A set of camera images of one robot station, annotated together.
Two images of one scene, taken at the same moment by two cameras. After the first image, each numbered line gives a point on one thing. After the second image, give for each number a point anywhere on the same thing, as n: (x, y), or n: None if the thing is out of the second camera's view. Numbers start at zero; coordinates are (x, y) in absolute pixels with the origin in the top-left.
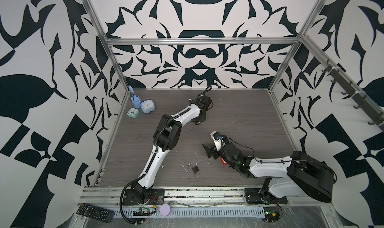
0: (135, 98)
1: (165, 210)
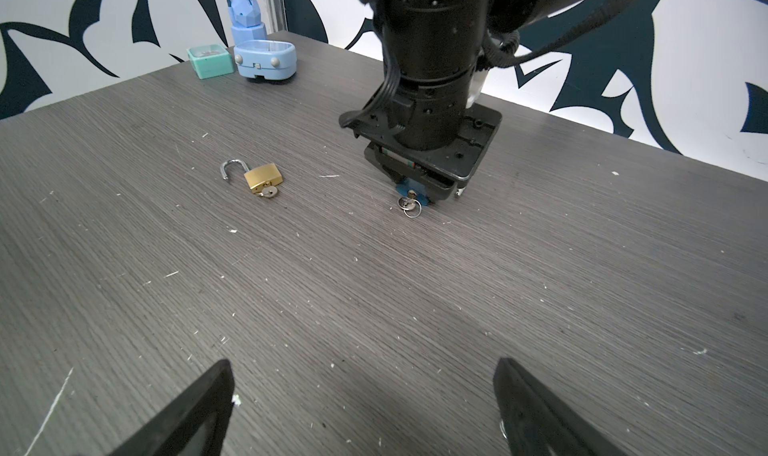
0: (245, 16)
1: None
